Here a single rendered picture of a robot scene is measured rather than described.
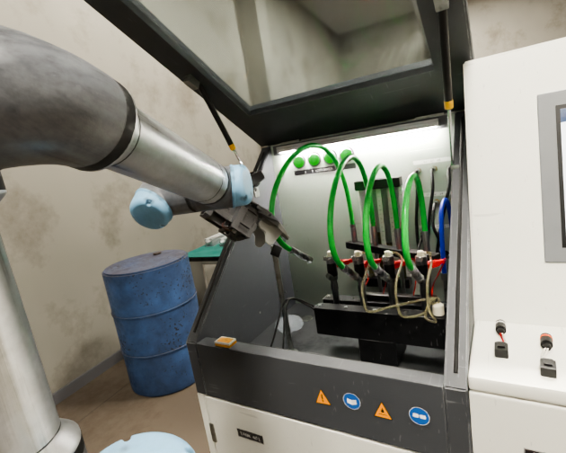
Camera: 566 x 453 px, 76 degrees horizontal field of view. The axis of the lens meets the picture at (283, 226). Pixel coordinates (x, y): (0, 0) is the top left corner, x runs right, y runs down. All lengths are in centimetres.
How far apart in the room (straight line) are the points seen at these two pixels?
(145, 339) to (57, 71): 231
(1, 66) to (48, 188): 272
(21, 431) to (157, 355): 216
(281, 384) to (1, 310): 66
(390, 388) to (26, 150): 71
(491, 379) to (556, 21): 1000
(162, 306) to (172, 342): 26
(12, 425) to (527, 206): 91
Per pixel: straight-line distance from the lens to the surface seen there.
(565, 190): 93
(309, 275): 141
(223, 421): 115
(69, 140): 35
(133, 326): 257
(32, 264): 296
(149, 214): 69
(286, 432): 103
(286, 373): 92
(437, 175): 118
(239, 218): 80
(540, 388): 76
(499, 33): 1038
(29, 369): 46
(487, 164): 94
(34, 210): 298
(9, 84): 34
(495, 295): 94
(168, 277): 246
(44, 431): 49
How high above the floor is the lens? 140
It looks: 11 degrees down
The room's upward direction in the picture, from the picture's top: 9 degrees counter-clockwise
